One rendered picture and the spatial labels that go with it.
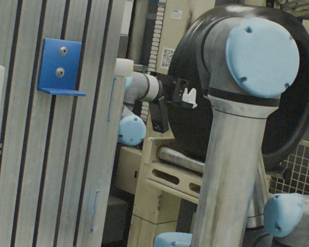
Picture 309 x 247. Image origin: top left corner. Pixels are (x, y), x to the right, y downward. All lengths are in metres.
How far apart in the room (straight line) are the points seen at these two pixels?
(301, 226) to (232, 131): 0.22
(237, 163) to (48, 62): 0.35
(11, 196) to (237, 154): 0.39
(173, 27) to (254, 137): 1.32
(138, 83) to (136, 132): 0.19
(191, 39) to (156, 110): 0.31
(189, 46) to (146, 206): 0.67
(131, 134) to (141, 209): 0.87
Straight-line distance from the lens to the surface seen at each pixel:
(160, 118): 1.83
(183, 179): 2.12
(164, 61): 2.31
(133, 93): 1.70
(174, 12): 2.30
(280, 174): 2.25
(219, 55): 1.01
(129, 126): 1.56
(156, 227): 2.37
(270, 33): 0.99
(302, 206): 1.11
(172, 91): 1.82
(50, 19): 1.08
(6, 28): 1.04
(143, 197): 2.39
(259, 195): 1.21
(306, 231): 1.12
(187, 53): 2.01
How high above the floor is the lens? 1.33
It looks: 8 degrees down
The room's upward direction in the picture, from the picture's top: 9 degrees clockwise
